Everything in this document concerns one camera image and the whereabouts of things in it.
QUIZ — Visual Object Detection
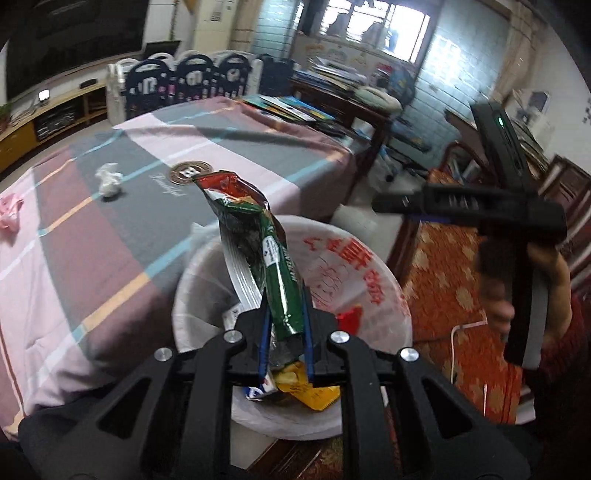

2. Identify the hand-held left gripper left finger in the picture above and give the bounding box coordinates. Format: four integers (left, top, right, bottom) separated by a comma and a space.
18, 307, 273, 480

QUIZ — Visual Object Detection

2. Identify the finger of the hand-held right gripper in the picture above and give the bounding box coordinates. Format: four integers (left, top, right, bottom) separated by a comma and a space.
372, 184, 485, 225

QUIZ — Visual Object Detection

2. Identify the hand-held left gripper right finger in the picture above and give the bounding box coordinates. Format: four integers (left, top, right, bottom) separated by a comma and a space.
302, 288, 532, 480

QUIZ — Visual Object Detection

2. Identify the white lined waste bin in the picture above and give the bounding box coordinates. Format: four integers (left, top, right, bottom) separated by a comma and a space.
172, 215, 413, 442

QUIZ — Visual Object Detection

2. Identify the green snack packet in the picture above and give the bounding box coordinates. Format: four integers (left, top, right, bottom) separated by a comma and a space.
193, 170, 307, 340

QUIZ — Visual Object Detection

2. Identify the person's right forearm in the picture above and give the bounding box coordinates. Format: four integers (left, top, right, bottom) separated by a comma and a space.
524, 295, 591, 426

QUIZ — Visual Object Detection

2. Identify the person's right hand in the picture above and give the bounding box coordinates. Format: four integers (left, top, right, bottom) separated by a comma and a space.
480, 242, 576, 352

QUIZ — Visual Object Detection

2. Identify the red wrapper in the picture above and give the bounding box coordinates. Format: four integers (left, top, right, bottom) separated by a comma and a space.
337, 307, 363, 333

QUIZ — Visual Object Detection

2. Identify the yellow snack packet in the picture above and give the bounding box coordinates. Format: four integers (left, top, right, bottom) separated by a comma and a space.
272, 362, 342, 412

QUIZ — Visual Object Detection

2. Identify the red patterned seat cushion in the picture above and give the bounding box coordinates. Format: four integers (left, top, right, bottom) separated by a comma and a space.
402, 217, 537, 424

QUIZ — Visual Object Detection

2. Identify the dark wooden desk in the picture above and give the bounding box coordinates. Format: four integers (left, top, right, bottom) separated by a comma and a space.
288, 69, 403, 153

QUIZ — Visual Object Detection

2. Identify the grey green cushion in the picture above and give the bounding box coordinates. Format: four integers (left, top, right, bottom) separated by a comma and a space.
355, 87, 403, 112

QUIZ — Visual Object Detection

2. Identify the blue fan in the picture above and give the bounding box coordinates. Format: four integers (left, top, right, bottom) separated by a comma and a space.
388, 69, 419, 105

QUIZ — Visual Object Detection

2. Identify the row of books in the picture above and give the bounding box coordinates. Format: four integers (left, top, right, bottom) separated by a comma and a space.
242, 95, 338, 126

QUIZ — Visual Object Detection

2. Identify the window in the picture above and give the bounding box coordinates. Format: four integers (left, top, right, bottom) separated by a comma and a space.
298, 0, 437, 64

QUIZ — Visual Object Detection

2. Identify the checked pink grey tablecloth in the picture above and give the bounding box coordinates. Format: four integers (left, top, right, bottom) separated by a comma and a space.
0, 96, 359, 440

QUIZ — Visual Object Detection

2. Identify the crumpled white tissue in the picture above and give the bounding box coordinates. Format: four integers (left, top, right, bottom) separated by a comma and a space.
95, 162, 123, 199

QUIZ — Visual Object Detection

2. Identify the navy white play fence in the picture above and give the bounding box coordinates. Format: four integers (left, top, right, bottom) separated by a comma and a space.
107, 52, 264, 123

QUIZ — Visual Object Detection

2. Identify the white standing air conditioner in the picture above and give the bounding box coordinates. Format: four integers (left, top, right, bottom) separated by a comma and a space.
193, 0, 241, 54

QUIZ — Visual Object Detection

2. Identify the crumpled pink paper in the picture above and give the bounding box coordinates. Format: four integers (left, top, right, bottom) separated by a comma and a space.
0, 193, 24, 234

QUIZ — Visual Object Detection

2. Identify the small black screen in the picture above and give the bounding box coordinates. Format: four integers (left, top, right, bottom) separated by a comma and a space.
143, 41, 182, 59

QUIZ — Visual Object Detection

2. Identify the yellow wooden television cabinet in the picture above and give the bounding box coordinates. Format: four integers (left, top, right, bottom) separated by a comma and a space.
0, 80, 112, 174

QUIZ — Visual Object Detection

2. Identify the large black television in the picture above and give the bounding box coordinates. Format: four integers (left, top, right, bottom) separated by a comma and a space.
0, 0, 151, 100

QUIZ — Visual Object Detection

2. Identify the dark wooden sofa frame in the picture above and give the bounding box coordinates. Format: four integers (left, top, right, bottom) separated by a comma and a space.
438, 138, 591, 278

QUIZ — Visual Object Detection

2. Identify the white cable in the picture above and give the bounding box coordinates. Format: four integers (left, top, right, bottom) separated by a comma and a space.
450, 323, 491, 408

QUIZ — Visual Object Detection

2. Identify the children's wall chart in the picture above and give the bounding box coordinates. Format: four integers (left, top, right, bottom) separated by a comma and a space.
302, 37, 393, 70

